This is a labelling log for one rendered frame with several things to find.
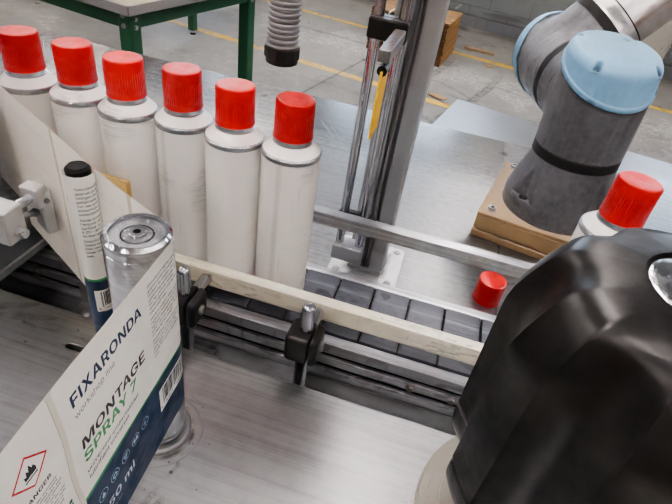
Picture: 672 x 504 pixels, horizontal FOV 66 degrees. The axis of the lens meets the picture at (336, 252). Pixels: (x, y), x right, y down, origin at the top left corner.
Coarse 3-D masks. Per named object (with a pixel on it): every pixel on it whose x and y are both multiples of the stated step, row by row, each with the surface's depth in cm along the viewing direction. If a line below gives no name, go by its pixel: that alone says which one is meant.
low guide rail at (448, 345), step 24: (192, 264) 50; (240, 288) 50; (264, 288) 49; (288, 288) 49; (336, 312) 48; (360, 312) 48; (384, 336) 48; (408, 336) 47; (432, 336) 47; (456, 336) 47
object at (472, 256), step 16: (320, 208) 52; (336, 224) 52; (352, 224) 51; (368, 224) 51; (384, 224) 52; (384, 240) 52; (400, 240) 51; (416, 240) 50; (432, 240) 50; (448, 256) 50; (464, 256) 50; (480, 256) 50; (496, 256) 50; (512, 272) 50
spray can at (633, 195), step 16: (624, 176) 39; (640, 176) 39; (608, 192) 40; (624, 192) 38; (640, 192) 37; (656, 192) 37; (608, 208) 40; (624, 208) 38; (640, 208) 38; (592, 224) 41; (608, 224) 40; (624, 224) 39; (640, 224) 39
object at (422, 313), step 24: (216, 288) 53; (312, 288) 55; (336, 288) 56; (360, 288) 56; (264, 312) 51; (288, 312) 52; (384, 312) 54; (408, 312) 54; (432, 312) 55; (456, 312) 55; (336, 336) 50; (360, 336) 51; (480, 336) 53; (432, 360) 49; (456, 360) 50
